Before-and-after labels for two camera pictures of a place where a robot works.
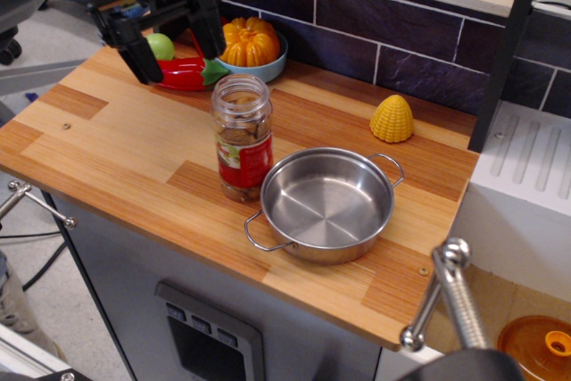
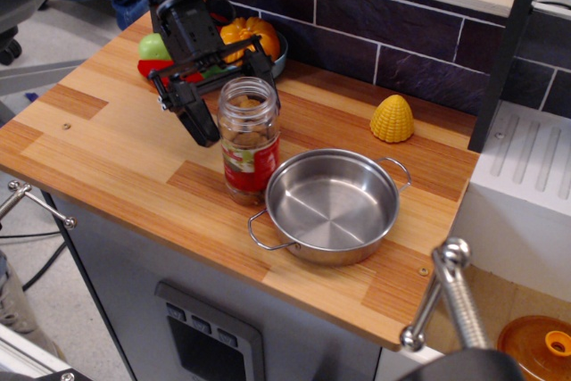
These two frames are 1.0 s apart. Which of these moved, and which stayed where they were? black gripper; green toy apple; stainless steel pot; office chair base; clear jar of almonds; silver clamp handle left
Moved: black gripper; clear jar of almonds
Stayed: green toy apple; office chair base; silver clamp handle left; stainless steel pot
